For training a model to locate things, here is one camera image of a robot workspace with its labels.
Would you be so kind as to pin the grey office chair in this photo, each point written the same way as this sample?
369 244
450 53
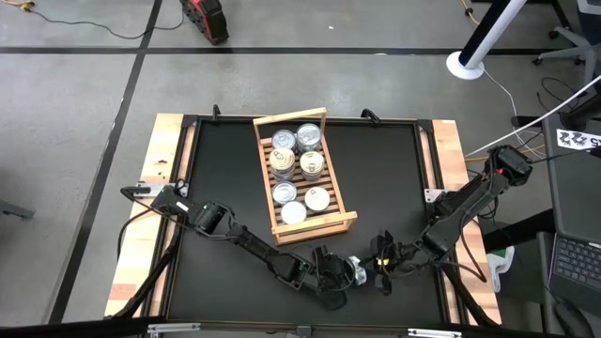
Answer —
584 47

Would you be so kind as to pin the black frame bar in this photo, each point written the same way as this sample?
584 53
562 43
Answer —
70 328

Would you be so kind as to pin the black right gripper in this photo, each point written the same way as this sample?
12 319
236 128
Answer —
399 260

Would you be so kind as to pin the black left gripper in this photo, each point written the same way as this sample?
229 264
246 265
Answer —
333 277

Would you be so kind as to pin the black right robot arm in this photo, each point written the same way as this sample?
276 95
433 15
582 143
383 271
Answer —
469 197

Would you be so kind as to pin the white tower fan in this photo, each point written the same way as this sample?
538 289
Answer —
457 68

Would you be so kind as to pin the blue red can gold lid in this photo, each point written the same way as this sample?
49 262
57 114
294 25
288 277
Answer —
282 159
317 198

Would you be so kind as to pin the pink can silver lid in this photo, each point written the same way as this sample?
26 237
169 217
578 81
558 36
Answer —
283 139

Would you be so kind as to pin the teal can silver lid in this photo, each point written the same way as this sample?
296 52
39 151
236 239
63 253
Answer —
308 135

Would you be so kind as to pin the wooden table side plank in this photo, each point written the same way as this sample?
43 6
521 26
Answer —
131 274
448 141

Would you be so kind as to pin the black laptop keyboard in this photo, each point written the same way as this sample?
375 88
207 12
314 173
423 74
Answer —
580 263

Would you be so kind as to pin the grey floor bracket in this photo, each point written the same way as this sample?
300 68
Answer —
16 210

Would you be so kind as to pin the white lid can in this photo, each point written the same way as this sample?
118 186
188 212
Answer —
293 212

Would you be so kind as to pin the white green bag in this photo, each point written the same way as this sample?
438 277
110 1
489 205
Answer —
500 267

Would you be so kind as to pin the dark grey desk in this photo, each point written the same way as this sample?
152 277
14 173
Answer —
575 188

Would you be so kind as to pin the wooden slatted shelf rack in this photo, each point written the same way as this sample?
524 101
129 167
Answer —
319 224

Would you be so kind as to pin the red black tool case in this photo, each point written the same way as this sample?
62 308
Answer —
206 19

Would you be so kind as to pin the Bumble Bee can silver lid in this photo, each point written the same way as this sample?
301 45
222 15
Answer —
284 192

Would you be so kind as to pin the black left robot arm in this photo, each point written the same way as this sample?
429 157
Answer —
253 244

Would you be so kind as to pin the white paper marker tag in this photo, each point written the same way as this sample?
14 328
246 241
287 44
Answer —
577 139

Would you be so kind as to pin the blue red can cream lid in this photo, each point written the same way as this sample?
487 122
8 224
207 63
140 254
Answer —
312 163

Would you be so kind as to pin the black table clamp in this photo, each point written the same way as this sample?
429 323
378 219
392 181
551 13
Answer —
371 116
217 112

